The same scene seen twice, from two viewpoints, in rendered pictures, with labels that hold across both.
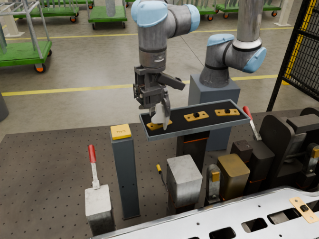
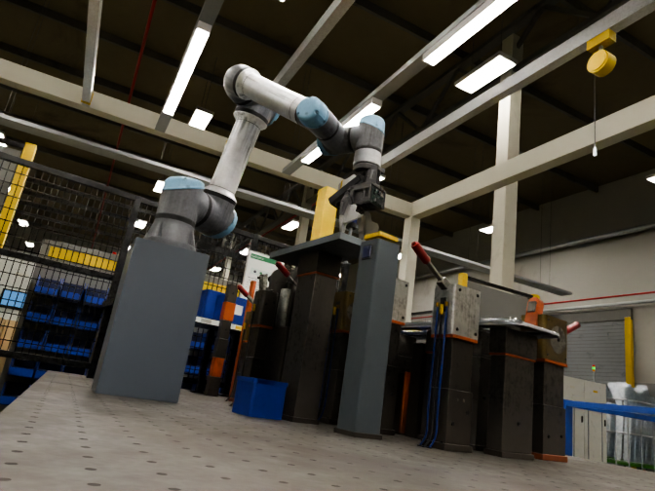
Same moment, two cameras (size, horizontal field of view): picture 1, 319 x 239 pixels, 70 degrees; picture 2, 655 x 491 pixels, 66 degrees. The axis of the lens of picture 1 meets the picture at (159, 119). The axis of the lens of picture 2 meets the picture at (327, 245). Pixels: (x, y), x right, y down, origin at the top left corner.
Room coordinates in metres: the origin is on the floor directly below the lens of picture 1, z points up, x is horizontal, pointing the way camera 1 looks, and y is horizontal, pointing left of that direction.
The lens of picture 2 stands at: (1.04, 1.21, 0.77)
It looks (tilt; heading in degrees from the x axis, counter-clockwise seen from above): 16 degrees up; 253
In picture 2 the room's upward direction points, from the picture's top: 9 degrees clockwise
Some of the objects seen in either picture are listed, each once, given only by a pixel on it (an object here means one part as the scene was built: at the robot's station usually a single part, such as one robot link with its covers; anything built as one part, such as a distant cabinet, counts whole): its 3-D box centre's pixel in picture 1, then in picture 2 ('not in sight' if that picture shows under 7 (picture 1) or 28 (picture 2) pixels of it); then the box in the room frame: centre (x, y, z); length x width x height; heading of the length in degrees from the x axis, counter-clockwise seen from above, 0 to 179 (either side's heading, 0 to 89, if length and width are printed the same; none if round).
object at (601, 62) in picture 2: not in sight; (601, 93); (-1.26, -0.97, 2.85); 0.16 x 0.10 x 0.85; 98
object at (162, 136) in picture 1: (193, 118); (321, 252); (0.66, -0.12, 1.16); 0.37 x 0.14 x 0.02; 106
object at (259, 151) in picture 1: (244, 181); not in sight; (0.60, -0.34, 0.89); 0.12 x 0.07 x 0.38; 16
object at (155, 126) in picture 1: (159, 122); not in sight; (0.62, 0.00, 1.17); 0.08 x 0.04 x 0.01; 121
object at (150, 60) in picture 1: (153, 57); (367, 162); (0.61, 0.02, 1.40); 0.08 x 0.08 x 0.05
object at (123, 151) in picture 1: (126, 178); (369, 334); (0.59, 0.13, 0.92); 0.08 x 0.08 x 0.44; 16
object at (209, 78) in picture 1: (215, 71); (172, 236); (1.07, -0.28, 1.15); 0.15 x 0.15 x 0.10
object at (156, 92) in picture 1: (151, 83); (366, 188); (0.60, 0.02, 1.32); 0.09 x 0.08 x 0.12; 121
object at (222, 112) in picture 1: (227, 111); not in sight; (0.69, -0.25, 1.17); 0.08 x 0.04 x 0.01; 95
